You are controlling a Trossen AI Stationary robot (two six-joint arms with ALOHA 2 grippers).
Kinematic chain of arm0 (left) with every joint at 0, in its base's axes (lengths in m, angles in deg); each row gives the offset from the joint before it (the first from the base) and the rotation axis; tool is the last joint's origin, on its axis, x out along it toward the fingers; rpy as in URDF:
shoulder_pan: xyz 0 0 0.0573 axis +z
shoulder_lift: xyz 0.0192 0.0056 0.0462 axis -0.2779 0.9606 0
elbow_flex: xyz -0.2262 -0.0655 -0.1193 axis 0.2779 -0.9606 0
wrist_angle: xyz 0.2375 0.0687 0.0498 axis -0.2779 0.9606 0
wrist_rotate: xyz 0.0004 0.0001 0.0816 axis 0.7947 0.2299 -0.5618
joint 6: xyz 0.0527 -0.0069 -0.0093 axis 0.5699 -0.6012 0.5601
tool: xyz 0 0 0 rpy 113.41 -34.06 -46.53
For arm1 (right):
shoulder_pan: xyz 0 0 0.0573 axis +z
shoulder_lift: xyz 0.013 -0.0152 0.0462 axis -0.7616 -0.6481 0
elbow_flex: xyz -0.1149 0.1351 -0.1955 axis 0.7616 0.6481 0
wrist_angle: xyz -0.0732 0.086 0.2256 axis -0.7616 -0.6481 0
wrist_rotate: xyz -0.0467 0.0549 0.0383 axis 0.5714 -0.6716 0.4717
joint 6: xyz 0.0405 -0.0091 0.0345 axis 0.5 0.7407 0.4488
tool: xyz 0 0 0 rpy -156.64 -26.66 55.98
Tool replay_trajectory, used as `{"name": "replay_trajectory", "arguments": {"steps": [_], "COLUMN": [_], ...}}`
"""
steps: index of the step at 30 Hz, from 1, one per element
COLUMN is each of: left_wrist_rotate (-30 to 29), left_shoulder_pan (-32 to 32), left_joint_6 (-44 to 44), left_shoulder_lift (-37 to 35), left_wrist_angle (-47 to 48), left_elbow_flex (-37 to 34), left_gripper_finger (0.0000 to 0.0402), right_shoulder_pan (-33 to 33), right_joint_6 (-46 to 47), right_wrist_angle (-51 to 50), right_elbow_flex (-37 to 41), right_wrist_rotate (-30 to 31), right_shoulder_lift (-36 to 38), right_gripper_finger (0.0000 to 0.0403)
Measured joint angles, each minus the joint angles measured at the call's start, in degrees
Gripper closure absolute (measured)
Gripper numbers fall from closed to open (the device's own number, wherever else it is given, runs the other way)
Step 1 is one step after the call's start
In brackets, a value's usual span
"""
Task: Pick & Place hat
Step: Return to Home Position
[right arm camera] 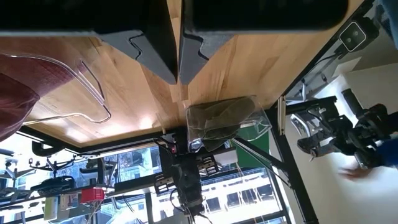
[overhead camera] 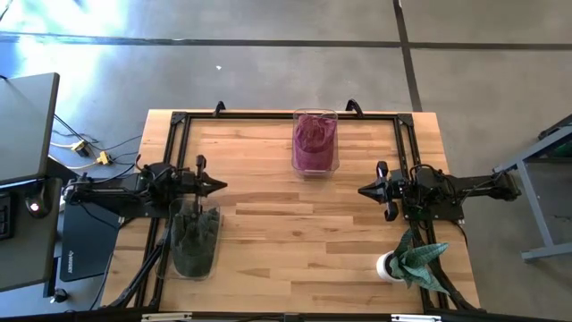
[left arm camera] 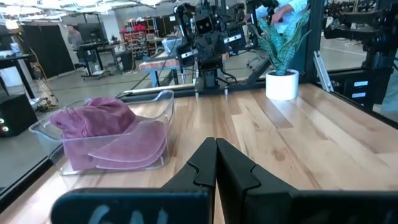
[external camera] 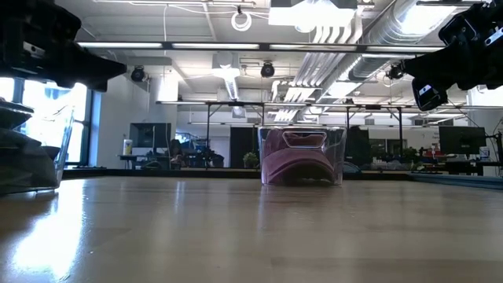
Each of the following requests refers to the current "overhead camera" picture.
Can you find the black desk support beam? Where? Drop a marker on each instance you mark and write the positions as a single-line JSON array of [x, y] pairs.
[[56, 167]]

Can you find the grey office desk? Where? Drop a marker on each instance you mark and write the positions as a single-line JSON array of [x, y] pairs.
[[27, 250]]

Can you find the black computer mouse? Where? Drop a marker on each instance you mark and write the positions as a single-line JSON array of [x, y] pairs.
[[36, 205]]

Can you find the silver metal bracket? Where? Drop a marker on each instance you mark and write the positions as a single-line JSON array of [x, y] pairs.
[[165, 317], [415, 318]]

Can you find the black aluminium table frame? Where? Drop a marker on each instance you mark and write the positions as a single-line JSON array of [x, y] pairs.
[[250, 116]]

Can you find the clear plastic bin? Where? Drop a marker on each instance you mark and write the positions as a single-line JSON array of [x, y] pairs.
[[163, 268], [315, 175]]

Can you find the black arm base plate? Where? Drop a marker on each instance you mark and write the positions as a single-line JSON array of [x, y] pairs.
[[456, 215], [134, 214]]

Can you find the dark red baseball cap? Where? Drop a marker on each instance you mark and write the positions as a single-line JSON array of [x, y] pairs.
[[315, 134]]

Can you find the large grey flat panel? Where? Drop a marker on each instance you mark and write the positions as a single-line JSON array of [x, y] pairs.
[[27, 129]]

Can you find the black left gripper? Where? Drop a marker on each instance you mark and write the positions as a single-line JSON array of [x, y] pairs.
[[190, 183]]

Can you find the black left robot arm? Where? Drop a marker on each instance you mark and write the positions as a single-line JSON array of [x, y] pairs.
[[111, 192]]

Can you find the green plant in white pot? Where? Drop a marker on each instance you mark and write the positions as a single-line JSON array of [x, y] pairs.
[[415, 264]]

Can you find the black diagonal frame strut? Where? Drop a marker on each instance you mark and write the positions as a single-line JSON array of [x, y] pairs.
[[456, 299], [134, 282]]

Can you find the grey metal table frame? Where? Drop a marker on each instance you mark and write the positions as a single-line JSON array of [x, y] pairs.
[[534, 201]]

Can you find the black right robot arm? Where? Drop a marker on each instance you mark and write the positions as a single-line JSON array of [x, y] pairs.
[[473, 185]]

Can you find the black caster wheel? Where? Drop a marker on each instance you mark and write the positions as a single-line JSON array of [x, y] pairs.
[[59, 296]]

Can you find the black keyboard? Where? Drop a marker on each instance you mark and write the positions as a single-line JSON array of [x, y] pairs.
[[4, 217]]

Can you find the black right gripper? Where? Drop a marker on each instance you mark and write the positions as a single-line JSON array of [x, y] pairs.
[[395, 188]]

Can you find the grey-green baseball cap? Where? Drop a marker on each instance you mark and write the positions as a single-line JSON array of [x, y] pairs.
[[196, 228]]

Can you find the dark husky storage case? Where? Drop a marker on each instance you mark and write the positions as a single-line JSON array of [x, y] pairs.
[[89, 246]]

